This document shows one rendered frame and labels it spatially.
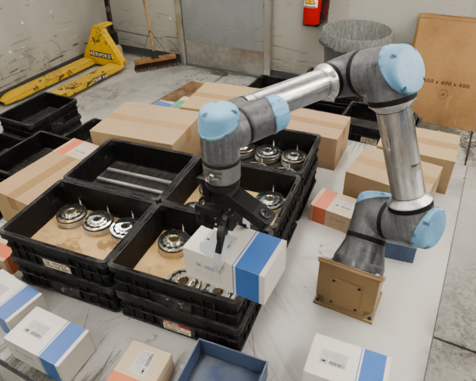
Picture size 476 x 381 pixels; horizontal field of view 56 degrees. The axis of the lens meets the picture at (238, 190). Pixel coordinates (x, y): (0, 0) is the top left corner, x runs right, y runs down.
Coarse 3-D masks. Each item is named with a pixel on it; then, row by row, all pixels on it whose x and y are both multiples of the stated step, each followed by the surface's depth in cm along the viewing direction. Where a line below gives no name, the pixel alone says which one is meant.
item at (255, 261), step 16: (192, 240) 100; (240, 240) 100; (256, 240) 100; (272, 240) 99; (192, 256) 99; (208, 256) 96; (240, 256) 96; (256, 256) 96; (272, 256) 95; (192, 272) 102; (208, 272) 99; (224, 272) 96; (240, 272) 94; (256, 272) 92; (272, 272) 95; (224, 288) 100; (240, 288) 97; (256, 288) 94; (272, 288) 99
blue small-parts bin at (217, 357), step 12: (204, 348) 124; (216, 348) 121; (228, 348) 119; (192, 360) 120; (204, 360) 124; (216, 360) 124; (228, 360) 122; (240, 360) 120; (252, 360) 118; (264, 360) 116; (192, 372) 121; (204, 372) 121; (216, 372) 121; (228, 372) 121; (240, 372) 121; (252, 372) 121; (264, 372) 115
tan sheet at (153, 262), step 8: (152, 248) 142; (144, 256) 139; (152, 256) 139; (160, 256) 139; (144, 264) 137; (152, 264) 137; (160, 264) 137; (168, 264) 136; (176, 264) 136; (184, 264) 136; (152, 272) 134; (160, 272) 134; (168, 272) 134
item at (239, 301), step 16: (176, 208) 142; (144, 224) 137; (128, 240) 131; (112, 256) 126; (112, 272) 124; (128, 272) 121; (144, 272) 121; (176, 288) 117; (192, 288) 116; (224, 304) 113; (240, 304) 113
